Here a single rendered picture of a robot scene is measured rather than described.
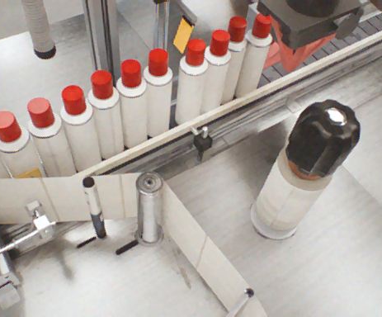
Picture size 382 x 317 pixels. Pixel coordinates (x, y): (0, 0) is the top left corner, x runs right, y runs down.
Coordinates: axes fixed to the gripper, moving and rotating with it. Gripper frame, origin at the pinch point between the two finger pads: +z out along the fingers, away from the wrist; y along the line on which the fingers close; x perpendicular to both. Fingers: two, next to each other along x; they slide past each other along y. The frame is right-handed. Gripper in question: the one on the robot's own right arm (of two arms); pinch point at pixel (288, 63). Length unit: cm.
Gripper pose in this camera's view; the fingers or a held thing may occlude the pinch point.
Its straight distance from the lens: 55.0
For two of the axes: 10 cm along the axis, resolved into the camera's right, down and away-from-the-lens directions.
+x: -5.4, -7.1, 4.5
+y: 8.4, -4.1, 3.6
